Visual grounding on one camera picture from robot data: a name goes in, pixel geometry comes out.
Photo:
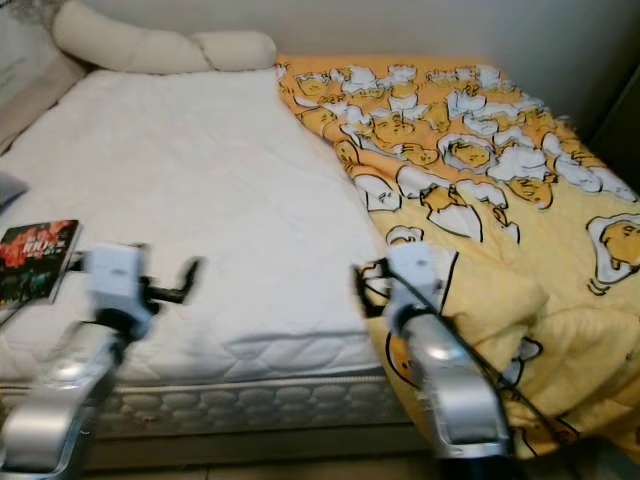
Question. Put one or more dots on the dark red cover book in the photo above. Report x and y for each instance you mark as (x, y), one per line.
(35, 260)

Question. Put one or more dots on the dark cabinet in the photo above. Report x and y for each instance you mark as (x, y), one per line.
(618, 140)

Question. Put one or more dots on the grey patterned headboard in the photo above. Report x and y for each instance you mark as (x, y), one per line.
(25, 60)

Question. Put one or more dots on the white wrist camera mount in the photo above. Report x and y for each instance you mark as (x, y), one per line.
(117, 275)
(413, 275)

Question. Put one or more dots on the yellow cartoon egg quilt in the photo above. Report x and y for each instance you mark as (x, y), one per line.
(540, 260)

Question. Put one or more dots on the grey quilted bed base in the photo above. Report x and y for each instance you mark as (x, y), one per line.
(260, 405)

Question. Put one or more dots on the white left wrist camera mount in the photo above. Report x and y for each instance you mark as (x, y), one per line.
(117, 275)

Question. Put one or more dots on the white quilted mattress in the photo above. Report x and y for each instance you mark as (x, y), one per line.
(210, 180)

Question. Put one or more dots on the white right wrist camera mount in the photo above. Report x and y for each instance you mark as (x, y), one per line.
(413, 275)

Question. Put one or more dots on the cream long bolster pillow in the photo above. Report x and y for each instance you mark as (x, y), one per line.
(140, 45)

